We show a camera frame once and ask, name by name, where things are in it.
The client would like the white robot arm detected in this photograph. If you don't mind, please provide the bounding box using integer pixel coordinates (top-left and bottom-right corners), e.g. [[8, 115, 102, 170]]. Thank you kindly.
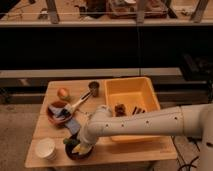
[[74, 104, 213, 171]]

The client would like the dark brown bowl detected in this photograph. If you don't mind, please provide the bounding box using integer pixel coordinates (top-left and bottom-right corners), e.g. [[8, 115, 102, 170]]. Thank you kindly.
[[63, 134, 93, 160]]

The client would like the red bowl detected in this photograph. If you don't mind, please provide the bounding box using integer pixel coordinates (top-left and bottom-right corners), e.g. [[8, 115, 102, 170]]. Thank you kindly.
[[46, 101, 72, 126]]

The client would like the green cucumber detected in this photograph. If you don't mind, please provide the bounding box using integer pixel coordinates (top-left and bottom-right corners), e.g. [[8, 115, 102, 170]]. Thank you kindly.
[[63, 138, 79, 146]]

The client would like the blue cloth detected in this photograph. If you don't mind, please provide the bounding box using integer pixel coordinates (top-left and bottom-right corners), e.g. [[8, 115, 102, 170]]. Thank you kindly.
[[48, 103, 84, 135]]

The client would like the white paper cup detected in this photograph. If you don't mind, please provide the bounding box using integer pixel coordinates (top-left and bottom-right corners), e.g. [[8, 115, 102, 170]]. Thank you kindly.
[[35, 138, 56, 160]]

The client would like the wooden table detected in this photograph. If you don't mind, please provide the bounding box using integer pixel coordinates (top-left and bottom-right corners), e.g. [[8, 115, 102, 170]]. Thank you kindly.
[[25, 80, 177, 168]]

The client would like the dark grape bunch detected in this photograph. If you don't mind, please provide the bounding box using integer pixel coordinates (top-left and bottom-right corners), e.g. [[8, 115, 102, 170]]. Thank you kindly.
[[115, 104, 126, 117]]

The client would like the red yellow apple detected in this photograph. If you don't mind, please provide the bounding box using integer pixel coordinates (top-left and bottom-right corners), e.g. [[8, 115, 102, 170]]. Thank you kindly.
[[57, 88, 70, 101]]

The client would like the metal cup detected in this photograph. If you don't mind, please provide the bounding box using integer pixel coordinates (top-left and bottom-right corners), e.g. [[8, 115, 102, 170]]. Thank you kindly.
[[88, 81, 100, 97]]

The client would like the striped brown white block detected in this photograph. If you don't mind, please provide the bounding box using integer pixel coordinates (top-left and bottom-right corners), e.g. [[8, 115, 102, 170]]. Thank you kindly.
[[132, 107, 145, 115]]

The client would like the yellow plastic bin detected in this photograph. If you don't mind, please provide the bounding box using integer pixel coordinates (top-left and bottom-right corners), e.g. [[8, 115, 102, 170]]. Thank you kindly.
[[103, 76, 162, 144]]

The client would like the white handled brush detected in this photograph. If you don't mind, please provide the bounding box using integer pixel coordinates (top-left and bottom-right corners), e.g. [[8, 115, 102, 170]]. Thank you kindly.
[[64, 91, 91, 115]]

